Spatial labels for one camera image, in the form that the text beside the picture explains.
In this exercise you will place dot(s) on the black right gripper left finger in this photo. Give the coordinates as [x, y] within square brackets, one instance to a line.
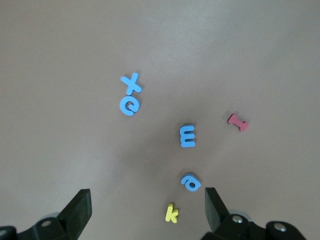
[75, 215]

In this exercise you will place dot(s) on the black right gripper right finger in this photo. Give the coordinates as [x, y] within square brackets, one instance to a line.
[217, 217]

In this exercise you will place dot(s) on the blue foam letter E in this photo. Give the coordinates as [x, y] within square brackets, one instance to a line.
[184, 136]

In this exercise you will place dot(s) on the blue foam letter x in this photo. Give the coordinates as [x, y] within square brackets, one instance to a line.
[131, 83]

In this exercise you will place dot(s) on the yellow foam letter k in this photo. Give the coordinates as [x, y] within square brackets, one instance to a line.
[170, 213]

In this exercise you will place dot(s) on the red foam letter I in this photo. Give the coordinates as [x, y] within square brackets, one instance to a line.
[237, 122]

